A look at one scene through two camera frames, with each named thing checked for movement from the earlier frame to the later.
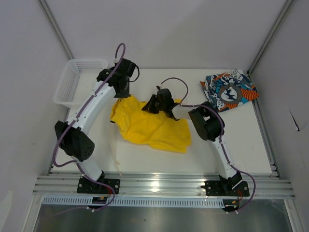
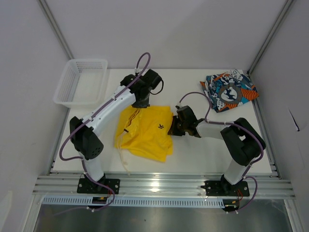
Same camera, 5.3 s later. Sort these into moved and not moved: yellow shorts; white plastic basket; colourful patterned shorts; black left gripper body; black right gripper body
Moved: black left gripper body; yellow shorts; black right gripper body
Not moved: white plastic basket; colourful patterned shorts
